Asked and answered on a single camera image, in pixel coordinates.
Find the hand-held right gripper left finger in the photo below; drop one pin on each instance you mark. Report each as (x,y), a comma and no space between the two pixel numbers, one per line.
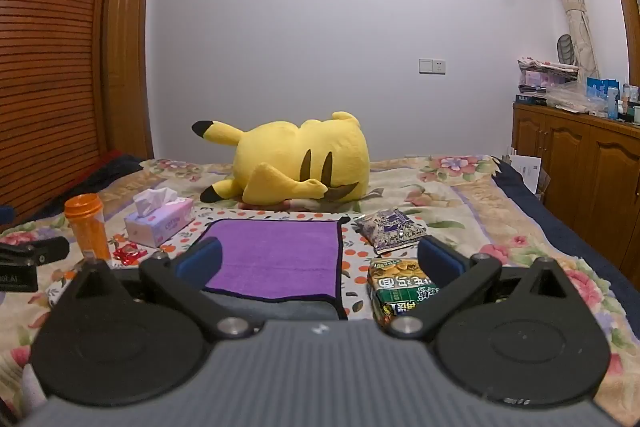
(202,259)

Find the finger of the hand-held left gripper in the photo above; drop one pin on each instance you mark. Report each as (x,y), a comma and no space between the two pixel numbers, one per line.
(35,251)

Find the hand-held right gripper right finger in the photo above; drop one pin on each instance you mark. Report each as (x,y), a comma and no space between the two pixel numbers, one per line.
(440,259)

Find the purple towel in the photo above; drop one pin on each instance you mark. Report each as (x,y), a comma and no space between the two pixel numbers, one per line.
(280,257)

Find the green and yellow snack packet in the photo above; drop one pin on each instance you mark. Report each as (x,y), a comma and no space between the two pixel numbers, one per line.
(397,287)

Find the purple snack packet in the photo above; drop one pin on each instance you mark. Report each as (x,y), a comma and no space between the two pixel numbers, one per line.
(392,229)

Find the pink tissue box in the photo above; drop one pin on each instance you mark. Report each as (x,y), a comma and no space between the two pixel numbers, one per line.
(160,222)

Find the orange plastic bottle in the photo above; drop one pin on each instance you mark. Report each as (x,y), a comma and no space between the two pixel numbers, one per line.
(90,227)

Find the red candy wrapper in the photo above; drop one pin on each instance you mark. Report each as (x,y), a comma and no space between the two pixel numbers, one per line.
(127,254)

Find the grey towel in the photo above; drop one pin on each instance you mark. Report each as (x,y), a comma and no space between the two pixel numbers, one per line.
(280,307)

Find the dark cloth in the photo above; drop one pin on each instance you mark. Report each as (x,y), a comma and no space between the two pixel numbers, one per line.
(107,169)

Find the white paper box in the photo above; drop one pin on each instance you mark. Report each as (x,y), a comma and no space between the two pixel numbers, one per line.
(525,169)

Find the dark blue blanket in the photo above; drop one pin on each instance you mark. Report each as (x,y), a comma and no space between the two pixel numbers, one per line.
(565,232)

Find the yellow plush toy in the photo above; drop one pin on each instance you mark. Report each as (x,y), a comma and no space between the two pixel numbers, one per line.
(280,157)

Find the wooden cabinet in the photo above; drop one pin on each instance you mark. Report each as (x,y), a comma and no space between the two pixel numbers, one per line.
(575,167)

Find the slatted wooden wardrobe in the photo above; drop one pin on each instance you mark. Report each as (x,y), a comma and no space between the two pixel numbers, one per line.
(45,57)

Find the clear plastic bag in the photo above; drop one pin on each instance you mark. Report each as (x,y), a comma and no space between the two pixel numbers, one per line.
(570,97)

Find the stack of printed boxes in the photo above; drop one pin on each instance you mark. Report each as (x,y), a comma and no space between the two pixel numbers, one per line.
(545,74)

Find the wooden door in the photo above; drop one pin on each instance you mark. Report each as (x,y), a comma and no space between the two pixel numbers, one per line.
(127,57)

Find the blue box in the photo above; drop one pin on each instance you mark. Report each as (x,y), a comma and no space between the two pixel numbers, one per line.
(602,94)

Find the dark fan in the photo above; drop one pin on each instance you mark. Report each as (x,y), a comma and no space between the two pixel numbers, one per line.
(566,49)

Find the white wall switch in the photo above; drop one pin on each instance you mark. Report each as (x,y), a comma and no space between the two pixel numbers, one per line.
(432,66)

